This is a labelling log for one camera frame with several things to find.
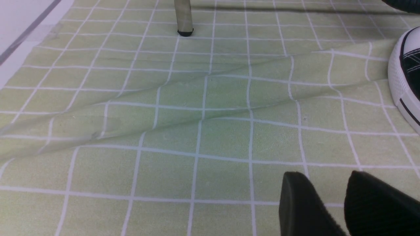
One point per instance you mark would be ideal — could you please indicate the green checkered tablecloth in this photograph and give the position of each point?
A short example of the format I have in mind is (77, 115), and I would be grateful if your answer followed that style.
(115, 125)

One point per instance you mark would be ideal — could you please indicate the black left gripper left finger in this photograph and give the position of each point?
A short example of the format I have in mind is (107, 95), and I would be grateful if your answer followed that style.
(301, 211)

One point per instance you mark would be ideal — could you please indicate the metal shoe rack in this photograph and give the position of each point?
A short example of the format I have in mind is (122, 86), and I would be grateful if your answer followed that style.
(184, 17)

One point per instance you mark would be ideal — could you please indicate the black knit sneaker left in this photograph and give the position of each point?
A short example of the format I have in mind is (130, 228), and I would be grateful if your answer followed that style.
(411, 6)

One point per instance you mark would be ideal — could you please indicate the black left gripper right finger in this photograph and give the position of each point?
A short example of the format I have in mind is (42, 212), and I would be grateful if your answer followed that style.
(375, 208)

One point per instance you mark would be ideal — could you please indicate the black white canvas sneaker left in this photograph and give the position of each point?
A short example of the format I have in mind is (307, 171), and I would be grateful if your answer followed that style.
(404, 76)

